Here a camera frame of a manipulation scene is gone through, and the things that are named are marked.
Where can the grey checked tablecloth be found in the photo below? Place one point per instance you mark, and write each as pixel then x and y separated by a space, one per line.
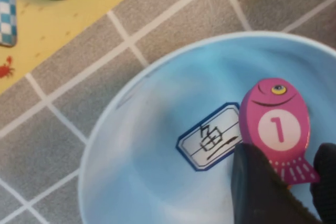
pixel 183 11

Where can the wooden sea-themed puzzle board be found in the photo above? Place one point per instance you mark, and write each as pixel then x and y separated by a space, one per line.
pixel 52 24

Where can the magenta wooden fish numbered 1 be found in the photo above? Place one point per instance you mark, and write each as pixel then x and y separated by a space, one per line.
pixel 278 108

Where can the light blue plastic bowl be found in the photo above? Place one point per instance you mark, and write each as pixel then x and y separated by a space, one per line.
pixel 144 182

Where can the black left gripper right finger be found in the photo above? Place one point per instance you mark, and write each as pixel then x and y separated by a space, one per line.
pixel 328 182

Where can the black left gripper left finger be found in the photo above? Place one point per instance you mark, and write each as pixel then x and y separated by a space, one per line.
pixel 257 197

